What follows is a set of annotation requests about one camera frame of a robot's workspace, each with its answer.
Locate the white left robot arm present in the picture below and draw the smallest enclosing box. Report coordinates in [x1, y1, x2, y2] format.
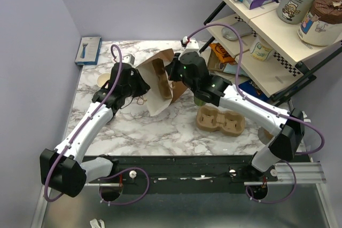
[40, 63, 150, 197]

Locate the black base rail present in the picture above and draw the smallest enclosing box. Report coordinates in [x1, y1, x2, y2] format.
[85, 154, 278, 195]

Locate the grey stone-shaped pouch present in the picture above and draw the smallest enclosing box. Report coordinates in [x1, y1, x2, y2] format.
[221, 21, 253, 42]

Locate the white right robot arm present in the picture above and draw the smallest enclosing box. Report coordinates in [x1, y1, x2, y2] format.
[166, 52, 305, 181]

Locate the white plastic scrap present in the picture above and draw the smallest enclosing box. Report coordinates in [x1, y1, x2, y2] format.
[90, 218, 105, 228]

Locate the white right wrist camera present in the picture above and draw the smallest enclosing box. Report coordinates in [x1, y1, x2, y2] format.
[181, 38, 199, 55]

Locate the blue snack package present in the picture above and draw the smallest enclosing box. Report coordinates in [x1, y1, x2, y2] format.
[239, 80, 269, 102]

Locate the brown cardboard cup carrier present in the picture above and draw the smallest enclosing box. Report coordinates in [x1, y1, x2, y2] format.
[152, 59, 173, 99]
[196, 105, 245, 137]

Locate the green paper cup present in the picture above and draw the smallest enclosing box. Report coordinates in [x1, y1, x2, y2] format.
[97, 73, 111, 88]
[194, 98, 206, 106]

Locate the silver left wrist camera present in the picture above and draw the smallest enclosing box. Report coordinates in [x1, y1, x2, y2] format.
[122, 54, 135, 66]

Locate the blue razor package box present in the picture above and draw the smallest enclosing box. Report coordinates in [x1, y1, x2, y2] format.
[75, 36, 102, 66]

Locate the brown paper bag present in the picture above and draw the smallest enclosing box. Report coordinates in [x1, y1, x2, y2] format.
[135, 49, 187, 116]

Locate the orange brown snack bag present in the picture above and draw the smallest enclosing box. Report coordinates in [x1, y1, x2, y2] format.
[207, 43, 237, 75]

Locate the beige black folding shelf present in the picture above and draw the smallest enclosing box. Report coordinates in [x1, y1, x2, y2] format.
[204, 0, 341, 105]

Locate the white printed mug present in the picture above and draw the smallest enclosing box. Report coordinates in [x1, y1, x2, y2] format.
[250, 35, 275, 61]

